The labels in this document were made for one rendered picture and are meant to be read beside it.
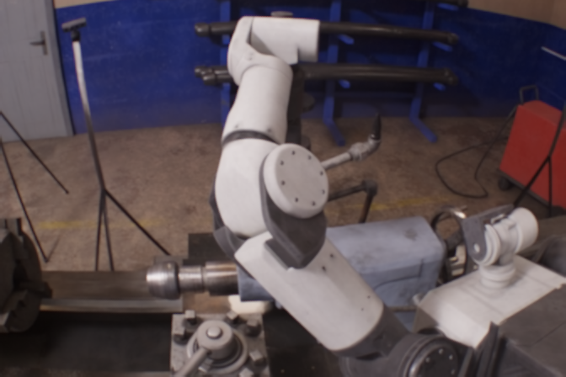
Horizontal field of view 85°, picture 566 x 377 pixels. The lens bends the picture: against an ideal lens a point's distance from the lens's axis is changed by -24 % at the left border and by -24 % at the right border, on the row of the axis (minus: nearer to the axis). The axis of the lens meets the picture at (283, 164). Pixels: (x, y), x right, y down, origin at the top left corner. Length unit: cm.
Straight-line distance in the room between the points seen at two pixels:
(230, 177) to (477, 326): 38
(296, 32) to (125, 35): 324
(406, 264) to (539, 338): 41
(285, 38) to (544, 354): 55
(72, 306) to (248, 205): 90
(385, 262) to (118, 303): 75
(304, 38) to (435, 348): 44
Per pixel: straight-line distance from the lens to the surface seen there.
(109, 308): 119
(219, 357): 66
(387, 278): 85
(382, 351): 48
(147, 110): 395
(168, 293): 83
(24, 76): 418
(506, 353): 55
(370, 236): 87
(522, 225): 62
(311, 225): 40
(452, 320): 58
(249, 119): 44
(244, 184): 40
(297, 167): 40
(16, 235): 96
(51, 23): 389
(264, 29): 57
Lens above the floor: 173
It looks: 32 degrees down
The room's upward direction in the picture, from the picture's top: 2 degrees clockwise
